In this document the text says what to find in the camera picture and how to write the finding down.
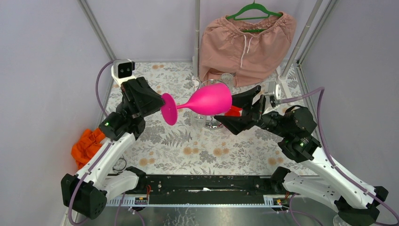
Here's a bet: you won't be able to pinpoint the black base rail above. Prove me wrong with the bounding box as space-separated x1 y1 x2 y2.
126 174 292 205

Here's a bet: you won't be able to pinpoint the black hair tie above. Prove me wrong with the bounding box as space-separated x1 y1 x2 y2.
112 157 128 172

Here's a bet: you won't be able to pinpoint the clear wine glass back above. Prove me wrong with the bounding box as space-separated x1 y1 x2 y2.
221 73 234 91

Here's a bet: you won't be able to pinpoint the red wine glass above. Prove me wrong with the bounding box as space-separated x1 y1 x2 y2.
224 105 242 117

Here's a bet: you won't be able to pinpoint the orange cloth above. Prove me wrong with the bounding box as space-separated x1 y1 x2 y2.
71 128 105 170

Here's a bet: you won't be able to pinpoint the clear wine glass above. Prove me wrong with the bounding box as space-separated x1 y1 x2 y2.
190 111 207 129
221 73 234 91

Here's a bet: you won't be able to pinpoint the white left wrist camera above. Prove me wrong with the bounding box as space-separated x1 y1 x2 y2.
111 59 136 86

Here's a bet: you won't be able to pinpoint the pink shorts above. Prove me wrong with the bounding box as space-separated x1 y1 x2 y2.
199 12 297 87

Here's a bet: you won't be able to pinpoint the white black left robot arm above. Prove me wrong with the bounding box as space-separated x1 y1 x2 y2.
61 77 165 226

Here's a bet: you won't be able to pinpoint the pink wine glass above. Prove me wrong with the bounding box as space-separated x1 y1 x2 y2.
160 83 232 126

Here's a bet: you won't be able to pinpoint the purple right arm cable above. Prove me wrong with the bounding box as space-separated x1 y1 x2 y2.
279 87 399 226

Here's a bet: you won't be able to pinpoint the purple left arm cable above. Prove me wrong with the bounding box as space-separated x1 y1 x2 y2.
67 61 139 226

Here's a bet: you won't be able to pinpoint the green clothes hanger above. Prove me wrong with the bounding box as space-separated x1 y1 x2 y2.
226 1 283 33

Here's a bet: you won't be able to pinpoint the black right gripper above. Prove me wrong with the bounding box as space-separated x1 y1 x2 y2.
214 84 290 137

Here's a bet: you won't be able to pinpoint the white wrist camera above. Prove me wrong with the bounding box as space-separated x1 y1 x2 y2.
265 81 281 108
111 59 136 86

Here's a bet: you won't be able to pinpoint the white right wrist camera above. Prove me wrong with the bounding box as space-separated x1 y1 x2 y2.
265 81 281 108

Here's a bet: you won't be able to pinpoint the chrome wine glass rack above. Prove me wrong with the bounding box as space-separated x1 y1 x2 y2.
197 79 228 130

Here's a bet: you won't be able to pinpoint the clear wine glass front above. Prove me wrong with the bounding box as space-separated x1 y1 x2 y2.
190 111 207 129

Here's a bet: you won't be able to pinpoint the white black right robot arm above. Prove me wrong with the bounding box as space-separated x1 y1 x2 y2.
216 86 388 226

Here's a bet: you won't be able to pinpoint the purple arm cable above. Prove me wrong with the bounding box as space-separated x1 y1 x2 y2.
67 61 139 226
279 87 399 226

